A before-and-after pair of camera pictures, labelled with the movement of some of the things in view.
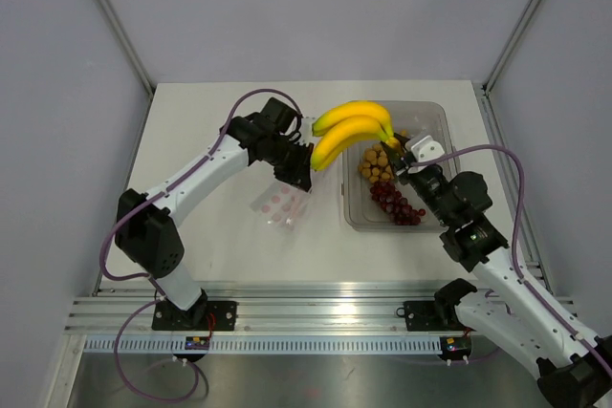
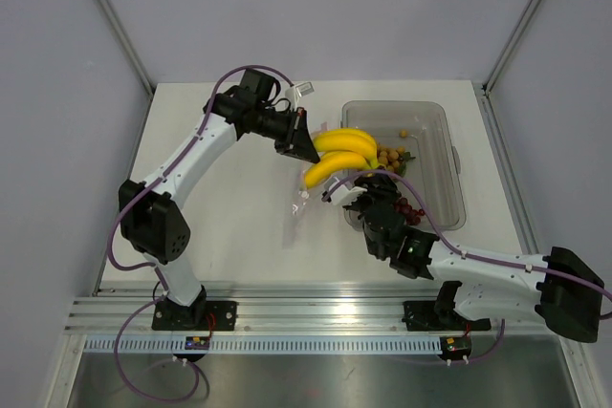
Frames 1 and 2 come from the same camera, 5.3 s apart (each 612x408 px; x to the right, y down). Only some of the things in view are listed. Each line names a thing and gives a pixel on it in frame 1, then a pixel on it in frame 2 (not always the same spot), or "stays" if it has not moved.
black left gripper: (300, 175) -> (297, 136)
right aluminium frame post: (527, 16) stays
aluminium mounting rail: (273, 318) stays
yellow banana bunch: (350, 125) -> (344, 150)
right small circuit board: (455, 347) stays
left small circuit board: (197, 343) stays
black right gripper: (397, 163) -> (377, 186)
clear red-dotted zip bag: (281, 204) -> (330, 145)
